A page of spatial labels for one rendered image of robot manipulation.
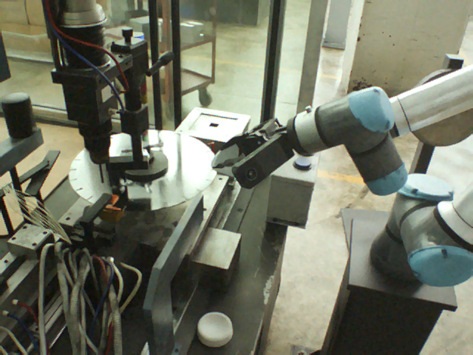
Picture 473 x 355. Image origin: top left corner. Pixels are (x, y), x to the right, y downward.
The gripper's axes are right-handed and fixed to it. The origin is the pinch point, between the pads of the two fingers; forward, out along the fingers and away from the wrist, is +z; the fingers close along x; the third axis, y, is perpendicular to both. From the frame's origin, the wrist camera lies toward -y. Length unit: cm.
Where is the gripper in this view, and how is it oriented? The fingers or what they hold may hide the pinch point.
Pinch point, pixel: (214, 167)
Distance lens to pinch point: 85.1
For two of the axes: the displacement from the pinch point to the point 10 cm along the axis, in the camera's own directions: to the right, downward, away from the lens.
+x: -4.6, -8.5, -2.6
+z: -7.7, 2.3, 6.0
